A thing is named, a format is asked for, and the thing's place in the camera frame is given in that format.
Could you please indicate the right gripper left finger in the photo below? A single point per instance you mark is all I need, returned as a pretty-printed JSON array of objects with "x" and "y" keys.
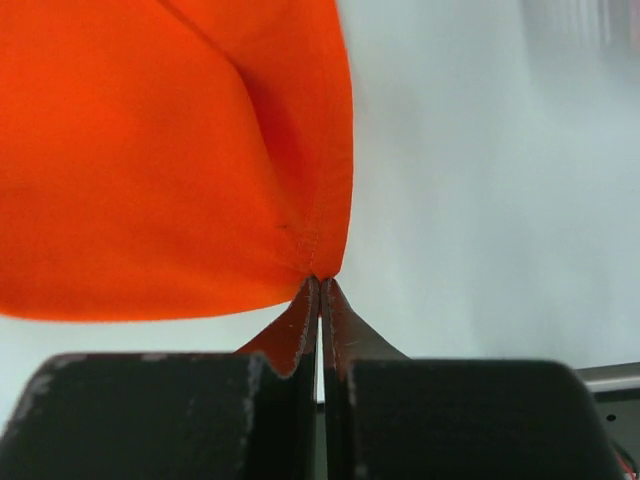
[{"x": 249, "y": 414}]

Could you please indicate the aluminium frame rail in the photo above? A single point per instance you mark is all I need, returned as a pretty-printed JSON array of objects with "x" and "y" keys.
[{"x": 616, "y": 393}]

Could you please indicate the orange t-shirt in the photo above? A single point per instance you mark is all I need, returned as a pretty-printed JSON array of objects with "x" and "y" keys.
[{"x": 170, "y": 159}]

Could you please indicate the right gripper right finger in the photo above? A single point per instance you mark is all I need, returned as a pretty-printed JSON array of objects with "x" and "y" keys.
[{"x": 389, "y": 416}]

